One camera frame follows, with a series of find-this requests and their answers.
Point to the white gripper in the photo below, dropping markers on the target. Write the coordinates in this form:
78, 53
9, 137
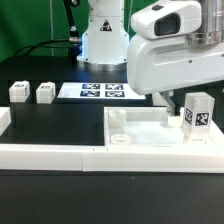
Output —
170, 63

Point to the white square tabletop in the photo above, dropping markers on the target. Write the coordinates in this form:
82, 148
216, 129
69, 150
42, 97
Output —
148, 127

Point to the white AprilTag base sheet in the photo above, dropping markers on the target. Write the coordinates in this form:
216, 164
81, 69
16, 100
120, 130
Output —
75, 90

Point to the white U-shaped fence obstacle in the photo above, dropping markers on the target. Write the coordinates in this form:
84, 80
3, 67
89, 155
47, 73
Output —
109, 158

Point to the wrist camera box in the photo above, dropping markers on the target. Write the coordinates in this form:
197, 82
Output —
167, 18

